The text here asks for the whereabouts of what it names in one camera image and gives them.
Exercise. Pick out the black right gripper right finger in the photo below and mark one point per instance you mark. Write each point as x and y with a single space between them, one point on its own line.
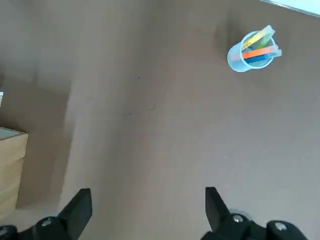
225 227

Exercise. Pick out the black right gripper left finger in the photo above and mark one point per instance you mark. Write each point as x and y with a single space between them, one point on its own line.
65 225

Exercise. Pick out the light wooden cabinet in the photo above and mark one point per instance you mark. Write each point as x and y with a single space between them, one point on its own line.
11 170

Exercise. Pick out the light blue pen cup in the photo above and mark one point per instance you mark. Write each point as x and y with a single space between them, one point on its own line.
237 63

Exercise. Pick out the blue marker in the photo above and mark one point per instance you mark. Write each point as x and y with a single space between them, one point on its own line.
260 58

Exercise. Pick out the orange marker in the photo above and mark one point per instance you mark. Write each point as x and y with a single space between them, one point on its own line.
257 52

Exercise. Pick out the green marker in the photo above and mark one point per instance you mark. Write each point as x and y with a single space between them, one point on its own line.
265 41

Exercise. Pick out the yellow marker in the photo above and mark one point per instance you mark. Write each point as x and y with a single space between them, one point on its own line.
260 35

